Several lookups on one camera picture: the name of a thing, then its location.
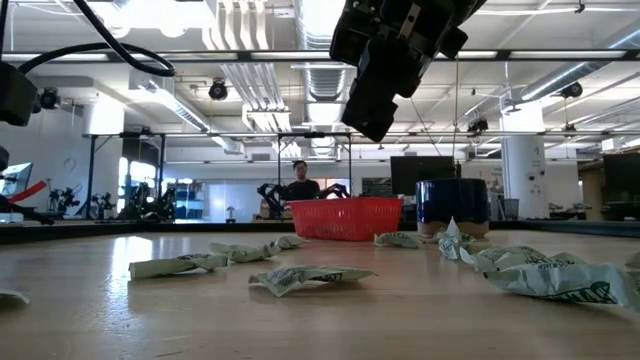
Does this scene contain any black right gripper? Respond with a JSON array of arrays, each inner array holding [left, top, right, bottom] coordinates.
[[341, 0, 487, 144]]

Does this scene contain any green white sweetener packet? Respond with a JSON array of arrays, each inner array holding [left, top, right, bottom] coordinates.
[[208, 241, 282, 264], [547, 251, 587, 267], [273, 234, 310, 251], [0, 289, 31, 306], [247, 264, 378, 299], [458, 244, 551, 274], [128, 253, 229, 281], [482, 262, 640, 309], [373, 231, 424, 250], [436, 216, 477, 262]]

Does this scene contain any black computer monitor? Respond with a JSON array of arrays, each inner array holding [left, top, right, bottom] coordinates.
[[389, 155, 458, 197]]

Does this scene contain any black chalkboard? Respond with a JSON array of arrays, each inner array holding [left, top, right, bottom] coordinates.
[[360, 177, 394, 198]]

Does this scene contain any dark blue ceramic mug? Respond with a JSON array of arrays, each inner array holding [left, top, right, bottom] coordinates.
[[414, 178, 491, 240]]

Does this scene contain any person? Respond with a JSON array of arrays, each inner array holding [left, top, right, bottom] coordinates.
[[284, 159, 324, 202]]

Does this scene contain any red plastic mesh basket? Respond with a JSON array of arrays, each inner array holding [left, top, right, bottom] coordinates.
[[287, 196, 405, 243]]

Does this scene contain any white round column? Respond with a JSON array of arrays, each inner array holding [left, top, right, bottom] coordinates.
[[500, 104, 550, 220]]

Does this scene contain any dark cabinet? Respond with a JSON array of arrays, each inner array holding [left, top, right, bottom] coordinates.
[[602, 152, 640, 222]]

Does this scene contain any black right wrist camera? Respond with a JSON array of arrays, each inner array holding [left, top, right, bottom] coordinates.
[[329, 3, 374, 67]]

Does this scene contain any silver ribbed ventilation duct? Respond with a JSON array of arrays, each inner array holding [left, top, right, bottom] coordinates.
[[294, 0, 361, 132]]

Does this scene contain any black metal rig frame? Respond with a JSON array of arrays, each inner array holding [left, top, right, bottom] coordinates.
[[85, 131, 167, 221], [276, 131, 354, 200]]

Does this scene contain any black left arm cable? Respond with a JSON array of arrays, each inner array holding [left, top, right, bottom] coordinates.
[[0, 0, 177, 79]]

